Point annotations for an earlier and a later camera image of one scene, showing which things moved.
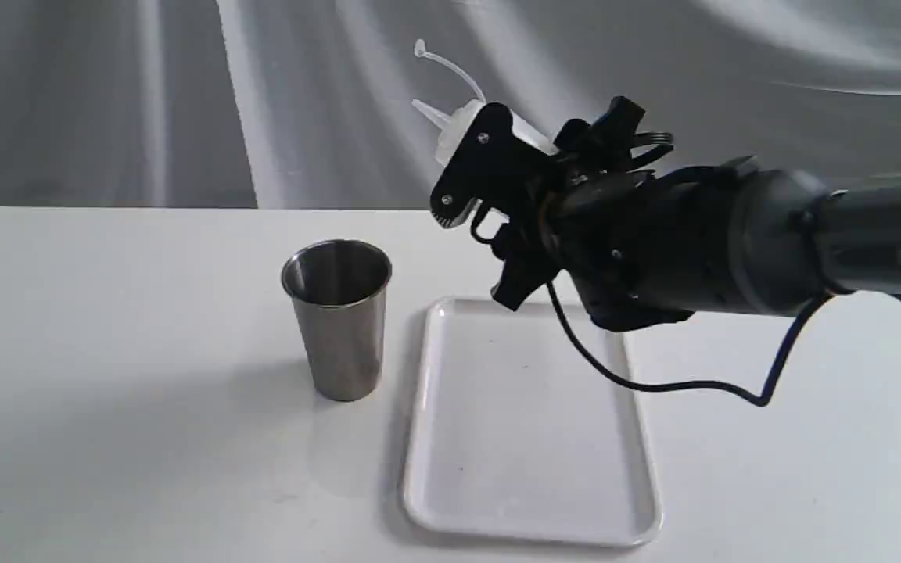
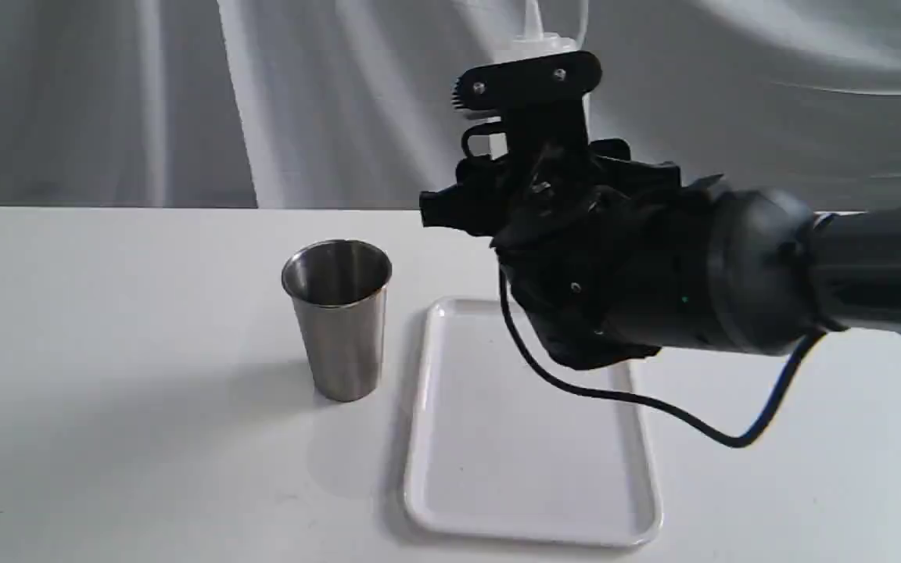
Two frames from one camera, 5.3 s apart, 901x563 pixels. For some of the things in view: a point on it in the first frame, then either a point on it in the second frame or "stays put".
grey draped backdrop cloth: [312, 103] stays put
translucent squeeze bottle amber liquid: [453, 123] to [534, 43]
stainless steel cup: [339, 288] stays put
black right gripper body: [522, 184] to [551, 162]
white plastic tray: [515, 434] stays put
